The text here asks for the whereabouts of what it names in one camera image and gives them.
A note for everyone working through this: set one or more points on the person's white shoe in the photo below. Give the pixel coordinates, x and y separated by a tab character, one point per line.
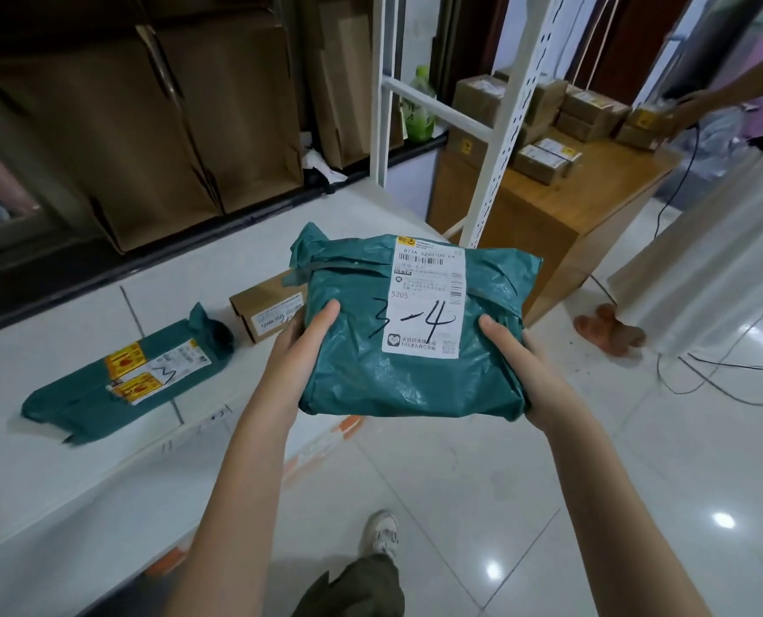
380	533

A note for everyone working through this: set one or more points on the white metal rack frame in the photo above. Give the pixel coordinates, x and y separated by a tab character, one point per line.
507	121

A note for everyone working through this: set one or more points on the person's left forearm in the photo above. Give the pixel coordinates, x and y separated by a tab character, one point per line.
233	507

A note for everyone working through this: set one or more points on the person's right thumb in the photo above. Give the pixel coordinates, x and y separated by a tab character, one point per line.
498	334

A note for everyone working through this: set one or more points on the small brown cardboard box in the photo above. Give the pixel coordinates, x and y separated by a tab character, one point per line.
266	308

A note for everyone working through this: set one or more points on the person's right hand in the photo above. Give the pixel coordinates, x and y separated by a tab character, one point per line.
536	385

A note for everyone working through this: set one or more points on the cardboard parcel with yellow sticker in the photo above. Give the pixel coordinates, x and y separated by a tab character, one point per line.
642	125

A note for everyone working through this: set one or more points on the crumpled white paper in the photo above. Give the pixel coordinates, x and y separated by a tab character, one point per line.
322	168

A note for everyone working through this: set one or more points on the green plastic parcel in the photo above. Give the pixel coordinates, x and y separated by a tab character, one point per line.
131	379
413	327

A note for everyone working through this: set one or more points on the green plastic parcel, yellow stickers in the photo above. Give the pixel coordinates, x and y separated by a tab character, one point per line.
131	379

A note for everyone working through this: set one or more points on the green plastic bottle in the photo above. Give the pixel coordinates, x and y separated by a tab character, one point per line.
419	109

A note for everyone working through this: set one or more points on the person's left hand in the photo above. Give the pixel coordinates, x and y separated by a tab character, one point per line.
288	369

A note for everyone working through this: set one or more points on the tall flattened cardboard box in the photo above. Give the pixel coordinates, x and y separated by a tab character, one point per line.
346	76

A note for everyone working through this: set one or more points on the large flattened cardboard box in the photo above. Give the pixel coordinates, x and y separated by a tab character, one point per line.
98	134
240	109

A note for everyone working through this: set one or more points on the person's left thumb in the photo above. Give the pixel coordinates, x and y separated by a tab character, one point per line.
322	326

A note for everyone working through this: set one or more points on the pile of small cardboard boxes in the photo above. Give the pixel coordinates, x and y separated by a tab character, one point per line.
548	115

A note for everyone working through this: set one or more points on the wooden table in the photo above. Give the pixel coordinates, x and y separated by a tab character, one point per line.
548	205

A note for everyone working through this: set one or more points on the person's right forearm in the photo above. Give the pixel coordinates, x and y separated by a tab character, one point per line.
619	520

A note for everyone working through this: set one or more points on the person's olive trouser leg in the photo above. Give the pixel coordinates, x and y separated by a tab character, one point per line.
356	587

